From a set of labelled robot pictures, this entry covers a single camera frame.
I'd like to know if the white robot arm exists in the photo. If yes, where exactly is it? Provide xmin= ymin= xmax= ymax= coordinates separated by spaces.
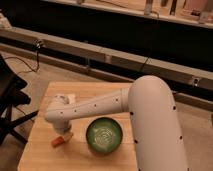
xmin=44 ymin=75 xmax=189 ymax=171

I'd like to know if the green ceramic bowl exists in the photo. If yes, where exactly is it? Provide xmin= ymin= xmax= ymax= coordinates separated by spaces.
xmin=86 ymin=117 xmax=123 ymax=155

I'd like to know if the wooden table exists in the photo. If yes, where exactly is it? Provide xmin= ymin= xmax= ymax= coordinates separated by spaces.
xmin=18 ymin=82 xmax=137 ymax=171

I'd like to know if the black office chair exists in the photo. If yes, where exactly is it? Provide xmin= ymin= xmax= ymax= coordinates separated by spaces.
xmin=0 ymin=54 xmax=38 ymax=145

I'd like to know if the black floor cable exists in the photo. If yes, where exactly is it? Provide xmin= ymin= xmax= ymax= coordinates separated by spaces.
xmin=3 ymin=41 xmax=44 ymax=75

